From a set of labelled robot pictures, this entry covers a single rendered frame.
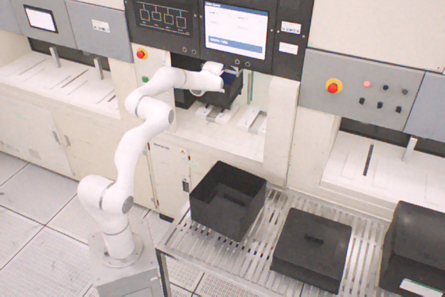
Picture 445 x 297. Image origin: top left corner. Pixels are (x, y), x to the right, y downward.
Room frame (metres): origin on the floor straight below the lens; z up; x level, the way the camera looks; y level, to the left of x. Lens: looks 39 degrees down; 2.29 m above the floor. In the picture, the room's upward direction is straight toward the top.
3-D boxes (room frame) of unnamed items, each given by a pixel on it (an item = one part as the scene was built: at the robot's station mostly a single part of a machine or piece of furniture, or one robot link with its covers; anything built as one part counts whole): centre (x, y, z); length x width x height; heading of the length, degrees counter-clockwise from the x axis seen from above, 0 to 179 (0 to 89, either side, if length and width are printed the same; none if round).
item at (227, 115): (1.92, 0.03, 0.89); 0.22 x 0.21 x 0.04; 155
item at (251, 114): (1.80, -0.21, 0.89); 0.22 x 0.21 x 0.04; 155
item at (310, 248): (1.00, -0.39, 0.83); 0.29 x 0.29 x 0.13; 67
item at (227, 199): (1.24, -0.03, 0.85); 0.28 x 0.28 x 0.17; 60
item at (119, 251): (1.02, 0.46, 0.85); 0.19 x 0.19 x 0.18
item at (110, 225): (1.04, 0.49, 1.07); 0.19 x 0.12 x 0.24; 63
